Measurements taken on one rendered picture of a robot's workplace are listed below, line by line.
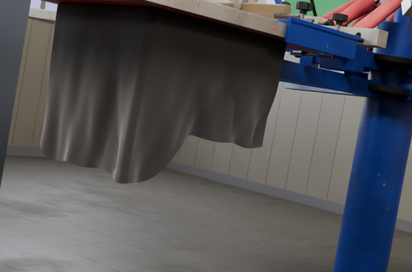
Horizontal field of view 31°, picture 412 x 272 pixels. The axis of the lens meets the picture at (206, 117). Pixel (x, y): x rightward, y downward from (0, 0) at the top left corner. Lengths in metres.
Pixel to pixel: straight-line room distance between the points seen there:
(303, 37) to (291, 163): 4.28
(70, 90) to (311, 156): 4.31
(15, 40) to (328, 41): 1.05
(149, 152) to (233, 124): 0.27
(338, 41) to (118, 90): 0.66
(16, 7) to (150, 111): 0.88
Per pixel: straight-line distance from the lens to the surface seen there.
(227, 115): 1.96
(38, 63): 6.21
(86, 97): 1.93
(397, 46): 2.82
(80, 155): 1.95
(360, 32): 2.25
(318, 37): 2.06
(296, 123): 6.24
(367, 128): 2.83
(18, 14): 2.54
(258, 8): 2.21
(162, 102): 1.80
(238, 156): 6.54
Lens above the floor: 0.78
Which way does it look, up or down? 2 degrees down
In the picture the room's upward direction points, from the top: 10 degrees clockwise
